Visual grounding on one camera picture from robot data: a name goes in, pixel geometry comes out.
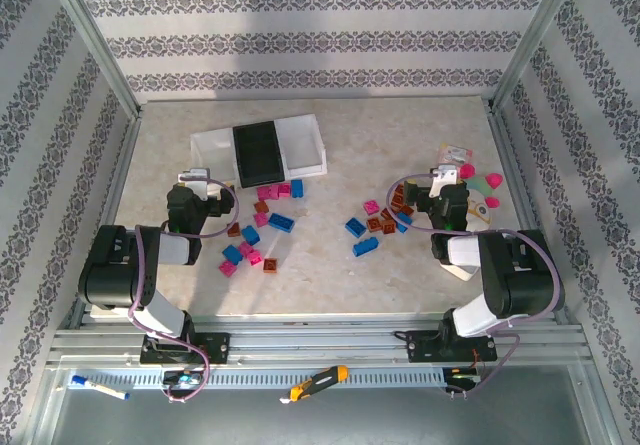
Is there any white and pink plush toy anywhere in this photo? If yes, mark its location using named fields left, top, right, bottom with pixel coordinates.
left=457, top=162, right=505, bottom=234

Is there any pink snack packet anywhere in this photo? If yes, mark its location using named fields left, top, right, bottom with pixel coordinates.
left=435, top=143, right=474, bottom=167

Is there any black plastic bin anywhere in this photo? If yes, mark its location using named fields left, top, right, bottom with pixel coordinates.
left=232, top=120, right=286, bottom=190

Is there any small circuit board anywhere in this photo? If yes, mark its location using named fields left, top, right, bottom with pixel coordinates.
left=162, top=369, right=207, bottom=389
left=446, top=368, right=482, bottom=389

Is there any white marker blue cap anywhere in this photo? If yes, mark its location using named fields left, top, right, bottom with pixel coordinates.
left=71, top=373, right=132, bottom=401

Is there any yellow utility knife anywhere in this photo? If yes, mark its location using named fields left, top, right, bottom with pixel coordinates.
left=278, top=364, right=350, bottom=405

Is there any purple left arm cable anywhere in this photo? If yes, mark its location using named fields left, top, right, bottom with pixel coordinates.
left=127, top=177, right=239, bottom=405

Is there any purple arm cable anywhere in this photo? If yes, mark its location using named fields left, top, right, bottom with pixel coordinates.
left=387, top=173, right=564, bottom=401
left=127, top=177, right=239, bottom=405

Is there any aluminium side rail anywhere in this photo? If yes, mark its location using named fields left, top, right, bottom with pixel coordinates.
left=487, top=99, right=581, bottom=331
left=59, top=104, right=144, bottom=331

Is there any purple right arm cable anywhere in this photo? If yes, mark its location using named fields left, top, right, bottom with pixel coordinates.
left=387, top=173, right=564, bottom=401

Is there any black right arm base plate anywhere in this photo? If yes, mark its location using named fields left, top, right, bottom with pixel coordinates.
left=399, top=329, right=499, bottom=364

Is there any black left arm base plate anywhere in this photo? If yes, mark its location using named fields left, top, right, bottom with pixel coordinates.
left=139, top=332, right=231, bottom=366

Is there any aluminium front rail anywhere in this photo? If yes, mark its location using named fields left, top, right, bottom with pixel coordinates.
left=47, top=314, right=589, bottom=369

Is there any grey slotted cable duct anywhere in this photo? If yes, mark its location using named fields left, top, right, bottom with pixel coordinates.
left=62, top=367, right=449, bottom=391

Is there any aluminium frame post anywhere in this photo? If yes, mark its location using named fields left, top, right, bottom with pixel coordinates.
left=489, top=0, right=591, bottom=114
left=42, top=0, right=144, bottom=119

